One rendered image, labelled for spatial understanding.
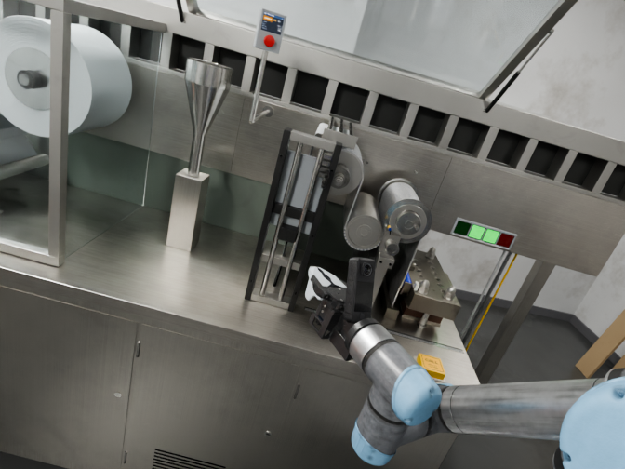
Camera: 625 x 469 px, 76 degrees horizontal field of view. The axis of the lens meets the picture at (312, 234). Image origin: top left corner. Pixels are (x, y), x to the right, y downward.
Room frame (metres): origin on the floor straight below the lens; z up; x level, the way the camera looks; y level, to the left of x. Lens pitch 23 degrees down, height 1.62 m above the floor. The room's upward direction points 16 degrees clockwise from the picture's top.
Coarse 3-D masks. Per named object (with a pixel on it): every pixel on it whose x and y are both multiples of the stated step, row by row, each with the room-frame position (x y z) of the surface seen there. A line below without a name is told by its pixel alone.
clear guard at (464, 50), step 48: (240, 0) 1.46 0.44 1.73; (288, 0) 1.42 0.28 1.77; (336, 0) 1.39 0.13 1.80; (384, 0) 1.35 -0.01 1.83; (432, 0) 1.32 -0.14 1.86; (480, 0) 1.29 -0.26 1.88; (528, 0) 1.26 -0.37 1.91; (336, 48) 1.55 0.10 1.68; (384, 48) 1.50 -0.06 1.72; (432, 48) 1.46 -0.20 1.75; (480, 48) 1.42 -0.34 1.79
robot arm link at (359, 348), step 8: (368, 328) 0.57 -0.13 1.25; (376, 328) 0.57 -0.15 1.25; (384, 328) 0.58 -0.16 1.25; (360, 336) 0.56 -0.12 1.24; (368, 336) 0.55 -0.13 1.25; (376, 336) 0.55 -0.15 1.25; (384, 336) 0.55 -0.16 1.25; (352, 344) 0.55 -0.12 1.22; (360, 344) 0.55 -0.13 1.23; (368, 344) 0.54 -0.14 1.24; (376, 344) 0.60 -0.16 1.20; (352, 352) 0.55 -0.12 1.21; (360, 352) 0.54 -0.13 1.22; (360, 360) 0.53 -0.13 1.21
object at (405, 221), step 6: (408, 210) 1.21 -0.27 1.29; (402, 216) 1.19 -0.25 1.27; (408, 216) 1.19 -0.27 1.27; (414, 216) 1.19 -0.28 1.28; (396, 222) 1.19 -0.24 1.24; (402, 222) 1.19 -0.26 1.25; (408, 222) 1.19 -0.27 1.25; (414, 222) 1.19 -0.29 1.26; (420, 222) 1.19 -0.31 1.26; (402, 228) 1.19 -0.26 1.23; (408, 228) 1.19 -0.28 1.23; (414, 228) 1.19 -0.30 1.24; (408, 234) 1.19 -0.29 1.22
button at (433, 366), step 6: (420, 354) 1.02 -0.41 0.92; (420, 360) 0.99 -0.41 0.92; (426, 360) 0.99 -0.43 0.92; (432, 360) 1.00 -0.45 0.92; (438, 360) 1.01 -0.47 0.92; (426, 366) 0.97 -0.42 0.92; (432, 366) 0.97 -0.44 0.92; (438, 366) 0.98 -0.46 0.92; (432, 372) 0.95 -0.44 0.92; (438, 372) 0.95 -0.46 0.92; (444, 372) 0.96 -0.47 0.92; (438, 378) 0.95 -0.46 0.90
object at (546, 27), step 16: (176, 0) 1.45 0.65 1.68; (192, 0) 1.49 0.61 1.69; (576, 0) 1.22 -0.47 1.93; (208, 16) 1.54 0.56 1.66; (560, 16) 1.26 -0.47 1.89; (544, 32) 1.31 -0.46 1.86; (320, 48) 1.55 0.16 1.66; (528, 48) 1.36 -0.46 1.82; (368, 64) 1.56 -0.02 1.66; (512, 64) 1.42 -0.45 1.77; (496, 80) 1.49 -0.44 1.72; (512, 80) 1.44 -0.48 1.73; (480, 96) 1.57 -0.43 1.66; (496, 96) 1.51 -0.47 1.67
